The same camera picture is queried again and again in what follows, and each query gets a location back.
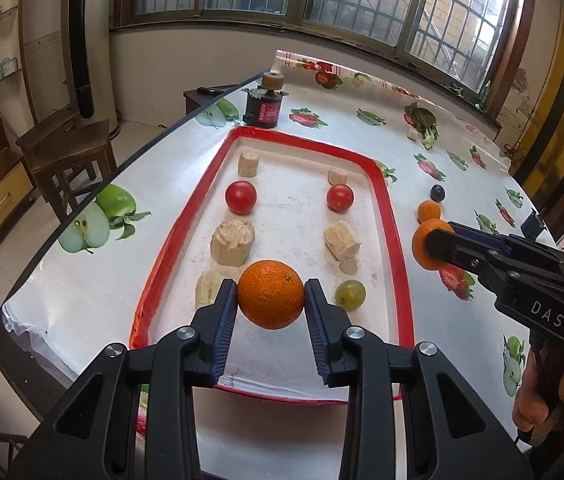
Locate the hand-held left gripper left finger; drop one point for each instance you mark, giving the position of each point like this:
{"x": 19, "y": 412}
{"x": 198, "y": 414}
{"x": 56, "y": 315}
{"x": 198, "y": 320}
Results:
{"x": 224, "y": 335}

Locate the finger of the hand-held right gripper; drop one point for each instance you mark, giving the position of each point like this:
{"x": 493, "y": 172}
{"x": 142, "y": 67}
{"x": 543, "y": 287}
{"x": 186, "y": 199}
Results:
{"x": 527, "y": 255}
{"x": 462, "y": 255}

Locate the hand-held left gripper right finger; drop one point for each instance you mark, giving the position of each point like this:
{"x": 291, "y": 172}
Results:
{"x": 316, "y": 335}

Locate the orange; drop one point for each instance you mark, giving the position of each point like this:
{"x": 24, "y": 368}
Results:
{"x": 419, "y": 249}
{"x": 429, "y": 211}
{"x": 271, "y": 294}

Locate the large beige bread chunk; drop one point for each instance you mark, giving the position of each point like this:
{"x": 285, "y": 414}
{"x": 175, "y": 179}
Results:
{"x": 232, "y": 242}

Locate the wide pale corn cob piece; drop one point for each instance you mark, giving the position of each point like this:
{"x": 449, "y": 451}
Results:
{"x": 342, "y": 241}

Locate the red-rimmed white tray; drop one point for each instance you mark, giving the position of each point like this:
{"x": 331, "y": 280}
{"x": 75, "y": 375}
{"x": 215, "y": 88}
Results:
{"x": 287, "y": 220}

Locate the small red tomato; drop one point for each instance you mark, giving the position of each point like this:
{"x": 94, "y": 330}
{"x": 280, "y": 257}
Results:
{"x": 339, "y": 197}

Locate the large red tomato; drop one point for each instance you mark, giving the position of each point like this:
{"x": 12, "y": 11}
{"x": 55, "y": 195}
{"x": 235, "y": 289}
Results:
{"x": 240, "y": 196}

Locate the small pale corn cob piece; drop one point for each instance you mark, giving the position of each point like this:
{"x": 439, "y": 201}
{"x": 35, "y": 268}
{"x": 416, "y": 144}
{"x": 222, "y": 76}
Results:
{"x": 337, "y": 176}

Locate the small black container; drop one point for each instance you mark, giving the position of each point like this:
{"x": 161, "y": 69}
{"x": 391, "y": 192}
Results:
{"x": 534, "y": 225}

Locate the long pale corn cob piece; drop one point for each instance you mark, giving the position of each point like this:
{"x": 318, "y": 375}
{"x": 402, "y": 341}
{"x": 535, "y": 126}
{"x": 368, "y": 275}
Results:
{"x": 207, "y": 287}

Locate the green grape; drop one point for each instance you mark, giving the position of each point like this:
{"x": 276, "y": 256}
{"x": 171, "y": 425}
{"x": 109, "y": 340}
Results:
{"x": 350, "y": 294}

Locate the dark purple plum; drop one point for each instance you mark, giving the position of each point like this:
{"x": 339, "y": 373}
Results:
{"x": 437, "y": 192}

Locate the golden door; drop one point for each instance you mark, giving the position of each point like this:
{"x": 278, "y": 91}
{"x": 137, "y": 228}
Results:
{"x": 547, "y": 135}

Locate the tiny pale corn cob piece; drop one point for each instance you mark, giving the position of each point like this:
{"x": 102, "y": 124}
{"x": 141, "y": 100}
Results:
{"x": 413, "y": 133}

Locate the leafy green vegetable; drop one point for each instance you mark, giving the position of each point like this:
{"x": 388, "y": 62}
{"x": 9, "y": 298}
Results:
{"x": 424, "y": 120}

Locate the fruit-print tablecloth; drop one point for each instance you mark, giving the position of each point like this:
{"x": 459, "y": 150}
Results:
{"x": 87, "y": 275}

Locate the green bottle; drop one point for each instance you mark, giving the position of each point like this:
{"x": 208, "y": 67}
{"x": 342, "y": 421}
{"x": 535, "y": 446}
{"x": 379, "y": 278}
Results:
{"x": 485, "y": 95}

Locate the black jar with red label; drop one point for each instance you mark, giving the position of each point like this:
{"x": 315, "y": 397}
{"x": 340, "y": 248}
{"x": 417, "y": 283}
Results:
{"x": 262, "y": 110}

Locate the dark wooden side table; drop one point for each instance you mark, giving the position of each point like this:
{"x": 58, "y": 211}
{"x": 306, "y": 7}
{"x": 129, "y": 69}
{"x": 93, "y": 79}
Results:
{"x": 199, "y": 102}

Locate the dark wooden stool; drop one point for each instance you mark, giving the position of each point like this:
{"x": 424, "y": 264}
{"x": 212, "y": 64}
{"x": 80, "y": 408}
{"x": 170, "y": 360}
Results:
{"x": 67, "y": 142}

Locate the cork-coloured round piece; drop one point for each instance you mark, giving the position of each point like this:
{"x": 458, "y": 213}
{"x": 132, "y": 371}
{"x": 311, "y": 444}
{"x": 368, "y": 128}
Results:
{"x": 272, "y": 81}

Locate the white standing air conditioner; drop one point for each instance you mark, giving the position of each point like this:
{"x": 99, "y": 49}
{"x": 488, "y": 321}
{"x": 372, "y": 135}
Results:
{"x": 97, "y": 35}

